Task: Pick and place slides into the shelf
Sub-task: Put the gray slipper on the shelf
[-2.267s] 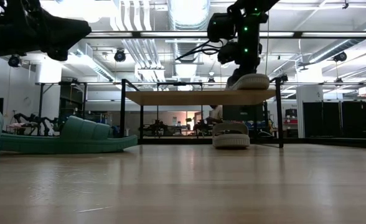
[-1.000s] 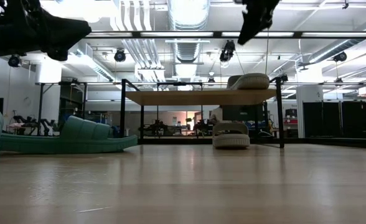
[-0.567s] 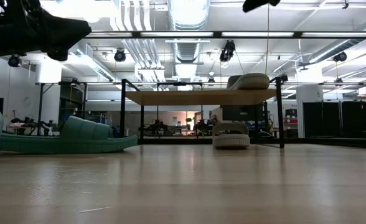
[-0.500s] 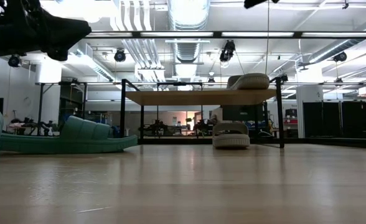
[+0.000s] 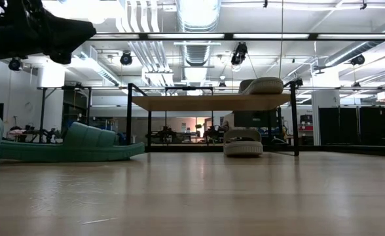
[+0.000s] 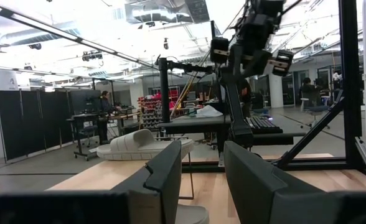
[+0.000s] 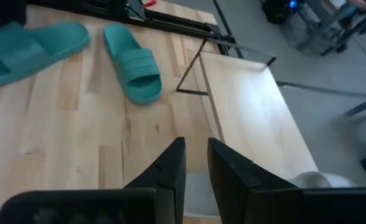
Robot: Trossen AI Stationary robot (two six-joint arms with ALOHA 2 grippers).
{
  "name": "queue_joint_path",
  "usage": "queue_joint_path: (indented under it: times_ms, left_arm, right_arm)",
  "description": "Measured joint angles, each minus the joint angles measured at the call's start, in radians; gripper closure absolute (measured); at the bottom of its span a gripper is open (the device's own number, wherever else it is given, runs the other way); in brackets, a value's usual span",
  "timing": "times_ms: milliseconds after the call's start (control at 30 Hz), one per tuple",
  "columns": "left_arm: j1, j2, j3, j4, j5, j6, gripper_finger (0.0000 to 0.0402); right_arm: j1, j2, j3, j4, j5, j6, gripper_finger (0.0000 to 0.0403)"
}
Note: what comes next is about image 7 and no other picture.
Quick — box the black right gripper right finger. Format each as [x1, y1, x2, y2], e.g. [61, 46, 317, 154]
[207, 137, 366, 224]

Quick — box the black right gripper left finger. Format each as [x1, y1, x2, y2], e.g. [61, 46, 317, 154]
[0, 136, 187, 224]

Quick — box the light grey rubber slide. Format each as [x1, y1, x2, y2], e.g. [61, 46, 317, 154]
[182, 170, 357, 218]

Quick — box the teal rubber slide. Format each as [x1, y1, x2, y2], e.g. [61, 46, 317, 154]
[102, 23, 163, 106]
[0, 21, 91, 88]

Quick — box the black chair base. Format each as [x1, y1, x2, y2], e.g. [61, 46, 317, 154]
[344, 94, 366, 118]

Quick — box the grey metal cart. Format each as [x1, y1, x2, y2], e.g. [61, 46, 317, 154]
[282, 0, 366, 57]

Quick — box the black device with blue light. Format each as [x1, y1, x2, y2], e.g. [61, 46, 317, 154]
[260, 0, 299, 26]

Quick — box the green potted plant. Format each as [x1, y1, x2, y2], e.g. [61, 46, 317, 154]
[0, 0, 27, 28]

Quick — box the wooden shelf with black frame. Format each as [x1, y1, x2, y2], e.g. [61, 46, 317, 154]
[176, 39, 319, 187]

